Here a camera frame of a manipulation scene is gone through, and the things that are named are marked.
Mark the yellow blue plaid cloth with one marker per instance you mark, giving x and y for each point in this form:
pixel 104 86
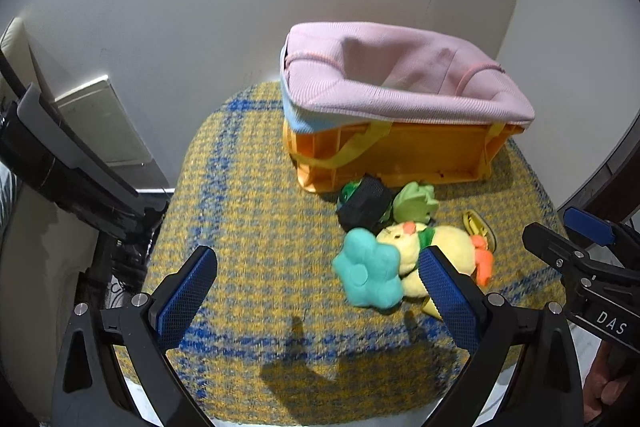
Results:
pixel 250 207

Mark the light green plush toy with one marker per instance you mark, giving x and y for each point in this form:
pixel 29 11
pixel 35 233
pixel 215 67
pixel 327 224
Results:
pixel 412 203

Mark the beige padded chair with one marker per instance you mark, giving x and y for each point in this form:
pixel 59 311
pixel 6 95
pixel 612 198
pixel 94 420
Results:
pixel 12 47

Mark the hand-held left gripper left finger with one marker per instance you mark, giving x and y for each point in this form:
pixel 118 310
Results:
pixel 185 292

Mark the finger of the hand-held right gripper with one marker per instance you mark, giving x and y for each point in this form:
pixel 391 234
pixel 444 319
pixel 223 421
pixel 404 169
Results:
pixel 547 244
pixel 587 224

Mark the pink fabric tote bag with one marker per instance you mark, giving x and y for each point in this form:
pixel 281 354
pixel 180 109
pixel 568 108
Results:
pixel 400 72

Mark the yellow duck plush toy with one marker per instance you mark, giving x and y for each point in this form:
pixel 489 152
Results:
pixel 450 248

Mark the grey black appliance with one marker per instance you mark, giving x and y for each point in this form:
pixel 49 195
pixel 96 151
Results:
pixel 55 147

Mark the person's right hand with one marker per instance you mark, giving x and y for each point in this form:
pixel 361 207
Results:
pixel 610 387

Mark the black ribbed toy block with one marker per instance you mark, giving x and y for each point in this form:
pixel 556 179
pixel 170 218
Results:
pixel 362 203

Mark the dark appliance base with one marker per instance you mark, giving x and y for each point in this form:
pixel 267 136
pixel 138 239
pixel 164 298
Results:
pixel 120 257

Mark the white table cover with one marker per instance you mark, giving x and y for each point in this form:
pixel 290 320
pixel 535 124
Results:
pixel 142 399

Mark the orange plastic basket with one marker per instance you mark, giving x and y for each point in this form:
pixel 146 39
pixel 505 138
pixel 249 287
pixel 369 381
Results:
pixel 400 157

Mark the dark wooden door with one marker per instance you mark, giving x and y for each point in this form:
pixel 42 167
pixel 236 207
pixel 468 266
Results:
pixel 607 177

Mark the teal flower plush toy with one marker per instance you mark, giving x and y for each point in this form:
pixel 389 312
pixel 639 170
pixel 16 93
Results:
pixel 367 269

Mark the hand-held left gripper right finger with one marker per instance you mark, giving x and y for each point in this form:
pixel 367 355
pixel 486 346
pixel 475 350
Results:
pixel 447 297

